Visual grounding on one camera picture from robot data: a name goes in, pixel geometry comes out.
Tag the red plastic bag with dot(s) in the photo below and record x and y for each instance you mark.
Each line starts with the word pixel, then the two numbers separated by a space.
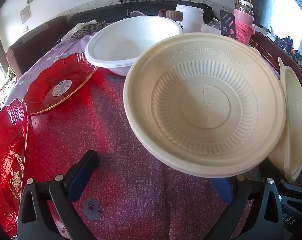
pixel 162 12

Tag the black leather sofa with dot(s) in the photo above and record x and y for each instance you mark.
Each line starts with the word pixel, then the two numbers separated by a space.
pixel 103 12

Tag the black phone stand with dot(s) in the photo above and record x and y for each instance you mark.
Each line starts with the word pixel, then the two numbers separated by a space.
pixel 227 22

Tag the large white bowl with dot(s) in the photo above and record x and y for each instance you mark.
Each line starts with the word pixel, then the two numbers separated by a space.
pixel 133 42

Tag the purple floral tablecloth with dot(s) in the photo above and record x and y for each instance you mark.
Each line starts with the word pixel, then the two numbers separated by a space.
pixel 128 167

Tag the wall socket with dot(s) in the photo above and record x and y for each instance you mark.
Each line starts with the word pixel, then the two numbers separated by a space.
pixel 25 28

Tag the small red gold-rimmed plate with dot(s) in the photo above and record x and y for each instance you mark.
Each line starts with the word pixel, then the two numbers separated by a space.
pixel 53 80

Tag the pink knit-sleeved bottle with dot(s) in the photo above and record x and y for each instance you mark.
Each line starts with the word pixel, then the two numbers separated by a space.
pixel 243 27

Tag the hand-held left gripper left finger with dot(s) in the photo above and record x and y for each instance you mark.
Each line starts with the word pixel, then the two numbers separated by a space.
pixel 82 175

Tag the large red printed plate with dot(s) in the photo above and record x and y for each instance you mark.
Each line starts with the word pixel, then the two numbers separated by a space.
pixel 8 155

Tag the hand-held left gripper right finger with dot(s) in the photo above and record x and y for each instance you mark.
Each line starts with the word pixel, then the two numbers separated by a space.
pixel 223 189

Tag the black jar with wooden lid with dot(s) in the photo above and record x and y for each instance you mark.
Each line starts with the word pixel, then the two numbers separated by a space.
pixel 173 15

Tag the cream ribbed plastic bowl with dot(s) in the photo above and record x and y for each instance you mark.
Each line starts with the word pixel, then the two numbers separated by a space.
pixel 294 130
pixel 203 105

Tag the small wall plaque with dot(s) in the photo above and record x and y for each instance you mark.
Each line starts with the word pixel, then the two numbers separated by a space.
pixel 25 13

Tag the brown armchair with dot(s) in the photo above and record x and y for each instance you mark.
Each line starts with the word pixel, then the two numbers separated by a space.
pixel 28 47

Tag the white plastic jar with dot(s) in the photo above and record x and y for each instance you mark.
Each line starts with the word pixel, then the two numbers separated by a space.
pixel 191 17

